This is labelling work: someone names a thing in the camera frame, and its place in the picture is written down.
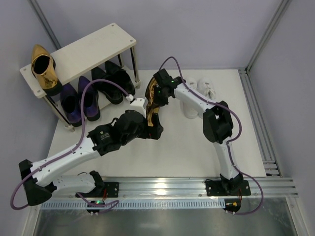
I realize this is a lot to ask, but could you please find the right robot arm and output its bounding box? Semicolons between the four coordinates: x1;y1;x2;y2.
151;69;251;197

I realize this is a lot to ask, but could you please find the black loafer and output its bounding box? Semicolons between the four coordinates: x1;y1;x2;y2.
91;67;123;105
104;61;135;95

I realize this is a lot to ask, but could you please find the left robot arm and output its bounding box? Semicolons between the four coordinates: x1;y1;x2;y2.
19;108;163;206

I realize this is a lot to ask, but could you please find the gold loafer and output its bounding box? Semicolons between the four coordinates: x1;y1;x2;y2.
145;77;160;127
31;44;63;96

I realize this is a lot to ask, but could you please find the purple loafer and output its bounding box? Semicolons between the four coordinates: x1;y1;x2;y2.
60;84;82;127
78;76;100;121

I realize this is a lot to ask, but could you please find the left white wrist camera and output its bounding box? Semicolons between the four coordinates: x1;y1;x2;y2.
126;94;148;118

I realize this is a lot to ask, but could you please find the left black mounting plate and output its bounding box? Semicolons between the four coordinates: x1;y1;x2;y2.
80;181;120;198

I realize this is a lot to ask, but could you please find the black controller board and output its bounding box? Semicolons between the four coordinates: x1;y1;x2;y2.
223;201;241;215
87;200;105;216

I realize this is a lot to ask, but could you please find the right aluminium floor rail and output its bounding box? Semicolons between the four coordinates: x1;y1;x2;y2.
238;69;282;177

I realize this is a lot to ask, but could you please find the left aluminium frame post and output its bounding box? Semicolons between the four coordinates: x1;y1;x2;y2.
28;0;61;50

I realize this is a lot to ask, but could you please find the right aluminium frame post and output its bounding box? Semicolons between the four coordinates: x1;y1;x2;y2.
245;0;292;74

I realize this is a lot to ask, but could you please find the slotted grey cable duct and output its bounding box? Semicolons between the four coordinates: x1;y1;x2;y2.
41;199;225;210

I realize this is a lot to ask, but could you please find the left black controller board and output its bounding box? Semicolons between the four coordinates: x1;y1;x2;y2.
87;200;105;216

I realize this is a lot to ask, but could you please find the white sneaker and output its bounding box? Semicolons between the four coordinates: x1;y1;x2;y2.
197;77;216;100
180;77;198;119

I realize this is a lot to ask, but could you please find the right black controller board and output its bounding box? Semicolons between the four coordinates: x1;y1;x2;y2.
223;201;241;215

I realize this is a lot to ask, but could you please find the white two-tier shoe shelf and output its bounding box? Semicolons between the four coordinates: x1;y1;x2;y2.
19;23;141;132

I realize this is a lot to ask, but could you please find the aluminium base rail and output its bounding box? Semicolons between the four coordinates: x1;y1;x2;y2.
29;177;299;200

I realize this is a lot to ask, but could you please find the aluminium frame post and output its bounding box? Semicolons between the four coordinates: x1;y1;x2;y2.
245;0;292;74
28;0;61;50

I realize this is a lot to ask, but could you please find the black mounting plate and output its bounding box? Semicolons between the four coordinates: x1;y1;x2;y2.
205;179;252;197
80;181;120;198

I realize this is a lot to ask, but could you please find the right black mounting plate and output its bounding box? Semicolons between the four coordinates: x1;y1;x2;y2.
205;179;252;197

